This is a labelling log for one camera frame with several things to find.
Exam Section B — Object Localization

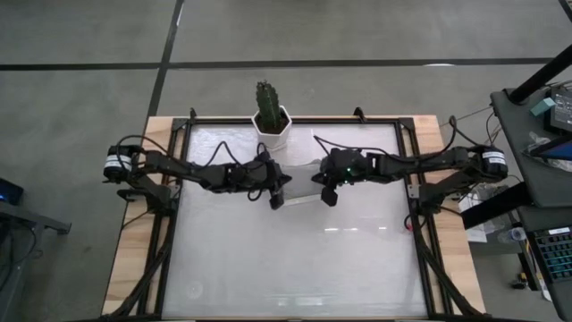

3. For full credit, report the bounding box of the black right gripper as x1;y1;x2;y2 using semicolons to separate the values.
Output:
311;148;372;208

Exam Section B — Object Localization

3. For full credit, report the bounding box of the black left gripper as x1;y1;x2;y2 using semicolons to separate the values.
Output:
209;154;292;211

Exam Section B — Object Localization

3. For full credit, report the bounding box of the white plastic bin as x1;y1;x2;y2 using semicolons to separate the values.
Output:
283;158;332;208

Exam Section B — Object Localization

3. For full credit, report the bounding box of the white hexagonal plant pot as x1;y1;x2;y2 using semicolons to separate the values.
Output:
251;105;293;152

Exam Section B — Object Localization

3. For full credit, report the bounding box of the green cactus plant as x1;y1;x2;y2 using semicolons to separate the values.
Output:
255;80;282;131

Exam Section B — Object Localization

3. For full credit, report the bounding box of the black stand base beam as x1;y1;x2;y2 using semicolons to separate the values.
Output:
459;181;533;229

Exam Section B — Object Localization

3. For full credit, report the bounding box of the clear plastic bottle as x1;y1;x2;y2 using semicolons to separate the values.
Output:
497;226;528;245

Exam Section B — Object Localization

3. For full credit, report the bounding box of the dark grey side cart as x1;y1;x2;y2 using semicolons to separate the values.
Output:
490;87;572;322

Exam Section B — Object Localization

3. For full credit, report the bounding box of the small yellow black tool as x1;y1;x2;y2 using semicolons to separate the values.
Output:
511;270;531;291

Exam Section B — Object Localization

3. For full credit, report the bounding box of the small teal box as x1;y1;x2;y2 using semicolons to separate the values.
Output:
530;97;558;117

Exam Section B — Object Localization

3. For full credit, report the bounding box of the crumpled clear plastic bag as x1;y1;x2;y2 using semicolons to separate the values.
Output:
522;131;572;174

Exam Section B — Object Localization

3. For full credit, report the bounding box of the dark tablet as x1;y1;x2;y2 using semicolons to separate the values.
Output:
529;135;572;162

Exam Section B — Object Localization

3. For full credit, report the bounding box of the laptop with backlit keyboard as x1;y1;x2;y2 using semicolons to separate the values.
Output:
526;225;572;321

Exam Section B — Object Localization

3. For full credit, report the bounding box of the black stand pole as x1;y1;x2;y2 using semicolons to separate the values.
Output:
509;44;572;105

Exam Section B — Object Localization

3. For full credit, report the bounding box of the black electronics box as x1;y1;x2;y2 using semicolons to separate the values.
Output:
543;86;572;135

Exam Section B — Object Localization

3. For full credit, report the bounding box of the dark grey side desk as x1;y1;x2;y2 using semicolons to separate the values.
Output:
0;176;72;322

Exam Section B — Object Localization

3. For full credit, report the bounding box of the black device with blue light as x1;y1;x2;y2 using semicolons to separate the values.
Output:
0;177;25;206

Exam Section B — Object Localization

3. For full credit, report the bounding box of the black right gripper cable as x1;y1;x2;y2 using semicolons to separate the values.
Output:
312;114;459;163

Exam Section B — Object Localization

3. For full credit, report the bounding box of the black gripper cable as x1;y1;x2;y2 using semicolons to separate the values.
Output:
312;114;459;163
196;140;272;202

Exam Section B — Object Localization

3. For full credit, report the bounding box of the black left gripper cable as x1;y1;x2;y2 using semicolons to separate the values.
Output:
196;140;272;202

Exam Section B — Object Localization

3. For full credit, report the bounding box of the black aluminium rig frame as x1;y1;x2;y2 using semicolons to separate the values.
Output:
100;106;492;322

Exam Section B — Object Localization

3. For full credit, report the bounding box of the thin grey floor cable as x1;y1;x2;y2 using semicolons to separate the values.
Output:
440;106;492;128

